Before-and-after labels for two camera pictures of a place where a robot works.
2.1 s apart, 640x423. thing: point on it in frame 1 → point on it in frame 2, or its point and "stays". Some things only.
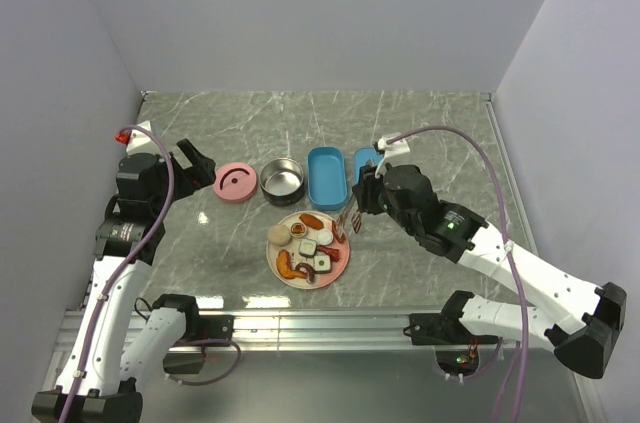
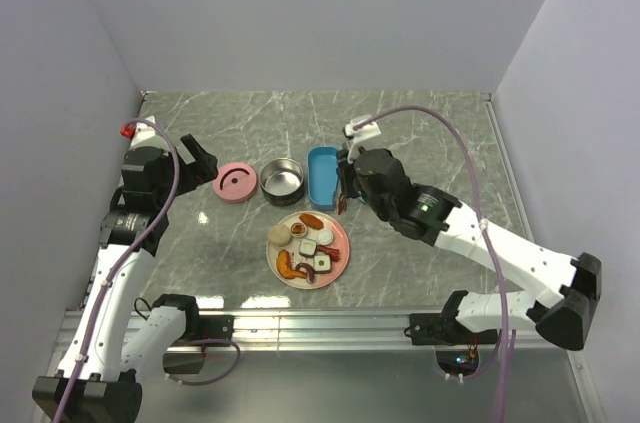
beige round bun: [279, 235] stays
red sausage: [339, 238] → [342, 204]
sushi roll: [322, 264] stays
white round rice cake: [324, 237] stays
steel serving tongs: [356, 215] → [344, 174]
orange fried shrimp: [283, 264] stays
